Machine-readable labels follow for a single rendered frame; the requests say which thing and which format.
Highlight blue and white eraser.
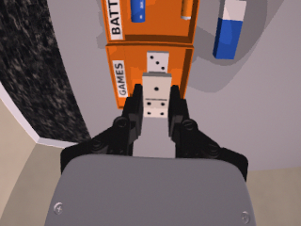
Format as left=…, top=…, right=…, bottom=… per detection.
left=213, top=0, right=246, bottom=59

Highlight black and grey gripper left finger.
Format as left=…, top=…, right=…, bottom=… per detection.
left=60, top=84, right=144, bottom=174

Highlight white domino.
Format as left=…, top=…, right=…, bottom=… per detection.
left=142, top=73, right=172, bottom=118
left=147, top=50, right=169, bottom=73

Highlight orange three-compartment bin rack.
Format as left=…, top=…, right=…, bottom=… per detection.
left=101, top=0, right=200, bottom=109

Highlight blue aa battery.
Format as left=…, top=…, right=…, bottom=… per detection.
left=130, top=0, right=146, bottom=23

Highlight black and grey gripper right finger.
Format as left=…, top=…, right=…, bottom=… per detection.
left=167, top=85, right=248, bottom=181

